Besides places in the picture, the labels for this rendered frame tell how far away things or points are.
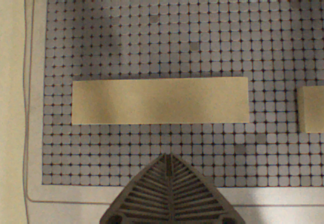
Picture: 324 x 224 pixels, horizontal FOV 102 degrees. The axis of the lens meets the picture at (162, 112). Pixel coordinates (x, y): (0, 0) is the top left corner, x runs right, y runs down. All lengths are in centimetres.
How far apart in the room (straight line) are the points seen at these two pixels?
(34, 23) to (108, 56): 27
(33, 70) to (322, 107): 84
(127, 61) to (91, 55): 12
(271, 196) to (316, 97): 30
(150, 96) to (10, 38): 49
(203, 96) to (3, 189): 65
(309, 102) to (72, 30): 72
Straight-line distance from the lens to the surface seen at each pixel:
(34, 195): 60
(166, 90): 38
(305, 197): 59
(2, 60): 66
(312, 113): 54
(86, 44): 51
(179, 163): 17
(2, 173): 64
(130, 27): 50
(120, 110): 40
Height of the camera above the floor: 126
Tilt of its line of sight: 86 degrees down
